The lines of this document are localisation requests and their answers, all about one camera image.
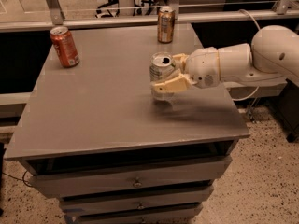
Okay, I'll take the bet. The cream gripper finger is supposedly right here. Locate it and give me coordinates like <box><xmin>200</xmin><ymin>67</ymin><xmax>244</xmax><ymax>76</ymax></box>
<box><xmin>151</xmin><ymin>74</ymin><xmax>195</xmax><ymax>94</ymax></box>
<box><xmin>173</xmin><ymin>53</ymin><xmax>188</xmax><ymax>73</ymax></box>

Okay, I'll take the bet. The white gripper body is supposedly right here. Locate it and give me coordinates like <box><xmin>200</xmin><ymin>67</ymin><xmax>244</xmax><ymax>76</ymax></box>
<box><xmin>185</xmin><ymin>47</ymin><xmax>220</xmax><ymax>89</ymax></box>

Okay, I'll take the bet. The white green 7up can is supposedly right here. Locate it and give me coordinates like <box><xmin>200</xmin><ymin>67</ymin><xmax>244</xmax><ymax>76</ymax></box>
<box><xmin>149</xmin><ymin>52</ymin><xmax>176</xmax><ymax>101</ymax></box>

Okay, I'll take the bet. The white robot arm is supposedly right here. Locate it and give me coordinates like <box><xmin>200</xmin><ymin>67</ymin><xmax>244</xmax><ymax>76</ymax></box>
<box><xmin>149</xmin><ymin>25</ymin><xmax>299</xmax><ymax>97</ymax></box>

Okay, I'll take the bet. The brown gold soda can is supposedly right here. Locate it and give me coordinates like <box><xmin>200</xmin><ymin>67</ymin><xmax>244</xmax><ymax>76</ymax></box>
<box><xmin>158</xmin><ymin>7</ymin><xmax>175</xmax><ymax>43</ymax></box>

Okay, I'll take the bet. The red coke can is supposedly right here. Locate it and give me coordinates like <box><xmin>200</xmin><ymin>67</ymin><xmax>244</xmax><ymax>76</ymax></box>
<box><xmin>50</xmin><ymin>26</ymin><xmax>79</xmax><ymax>68</ymax></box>

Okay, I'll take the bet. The black office chair base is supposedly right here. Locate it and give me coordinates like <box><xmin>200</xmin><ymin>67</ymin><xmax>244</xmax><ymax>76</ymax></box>
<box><xmin>95</xmin><ymin>0</ymin><xmax>119</xmax><ymax>18</ymax></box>

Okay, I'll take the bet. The grey drawer cabinet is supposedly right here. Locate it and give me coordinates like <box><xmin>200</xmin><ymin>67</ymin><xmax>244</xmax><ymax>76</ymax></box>
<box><xmin>3</xmin><ymin>23</ymin><xmax>251</xmax><ymax>224</ymax></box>

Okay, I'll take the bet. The middle drawer with knob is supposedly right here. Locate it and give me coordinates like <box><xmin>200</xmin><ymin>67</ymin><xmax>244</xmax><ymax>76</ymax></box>
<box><xmin>60</xmin><ymin>184</ymin><xmax>214</xmax><ymax>217</ymax></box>

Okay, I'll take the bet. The drawer with knob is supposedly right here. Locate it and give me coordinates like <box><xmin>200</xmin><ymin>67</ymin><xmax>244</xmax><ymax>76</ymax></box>
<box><xmin>60</xmin><ymin>184</ymin><xmax>214</xmax><ymax>217</ymax></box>
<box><xmin>30</xmin><ymin>156</ymin><xmax>232</xmax><ymax>198</ymax></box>

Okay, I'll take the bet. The bottom drawer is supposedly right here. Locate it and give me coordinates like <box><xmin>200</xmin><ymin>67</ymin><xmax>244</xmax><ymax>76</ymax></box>
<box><xmin>65</xmin><ymin>203</ymin><xmax>203</xmax><ymax>224</ymax></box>

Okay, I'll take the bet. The top drawer with knob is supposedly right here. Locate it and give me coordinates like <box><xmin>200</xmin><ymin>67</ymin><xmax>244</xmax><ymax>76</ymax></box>
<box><xmin>30</xmin><ymin>156</ymin><xmax>232</xmax><ymax>198</ymax></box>

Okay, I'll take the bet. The white cable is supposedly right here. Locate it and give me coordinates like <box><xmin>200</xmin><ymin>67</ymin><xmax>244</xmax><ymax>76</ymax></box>
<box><xmin>232</xmin><ymin>8</ymin><xmax>263</xmax><ymax>102</ymax></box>

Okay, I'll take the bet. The metal frame rail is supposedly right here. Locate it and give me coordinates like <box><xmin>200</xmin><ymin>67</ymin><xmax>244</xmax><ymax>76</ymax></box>
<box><xmin>0</xmin><ymin>9</ymin><xmax>299</xmax><ymax>33</ymax></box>

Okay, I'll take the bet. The black floor cable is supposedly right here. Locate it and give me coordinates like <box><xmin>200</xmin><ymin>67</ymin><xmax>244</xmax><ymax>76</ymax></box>
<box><xmin>1</xmin><ymin>170</ymin><xmax>34</xmax><ymax>189</ymax></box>

